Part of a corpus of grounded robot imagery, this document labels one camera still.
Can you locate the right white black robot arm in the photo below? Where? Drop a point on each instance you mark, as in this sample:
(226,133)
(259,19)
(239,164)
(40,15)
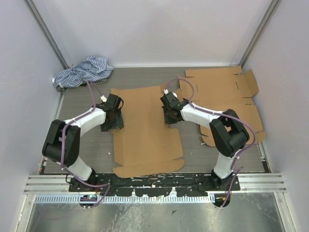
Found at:
(229,134)

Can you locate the slotted grey cable duct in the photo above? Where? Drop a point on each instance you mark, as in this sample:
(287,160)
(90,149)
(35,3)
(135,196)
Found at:
(80,198)

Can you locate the stacked brown cardboard blanks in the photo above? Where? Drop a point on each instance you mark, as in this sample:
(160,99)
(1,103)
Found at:
(225,88)

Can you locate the aluminium frame rail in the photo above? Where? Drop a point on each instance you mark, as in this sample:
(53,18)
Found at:
(40,184)

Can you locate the blue striped crumpled cloth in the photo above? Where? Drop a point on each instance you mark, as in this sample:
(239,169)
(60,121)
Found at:
(94,70)

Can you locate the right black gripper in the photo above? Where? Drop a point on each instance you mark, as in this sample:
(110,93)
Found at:
(167,121)

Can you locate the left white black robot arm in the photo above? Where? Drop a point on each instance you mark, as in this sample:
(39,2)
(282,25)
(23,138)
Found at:
(62,143)

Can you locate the brown cardboard box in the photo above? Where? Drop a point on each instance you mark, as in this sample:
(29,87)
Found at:
(145,145)

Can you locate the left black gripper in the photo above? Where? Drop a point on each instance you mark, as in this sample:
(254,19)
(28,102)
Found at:
(119,123)

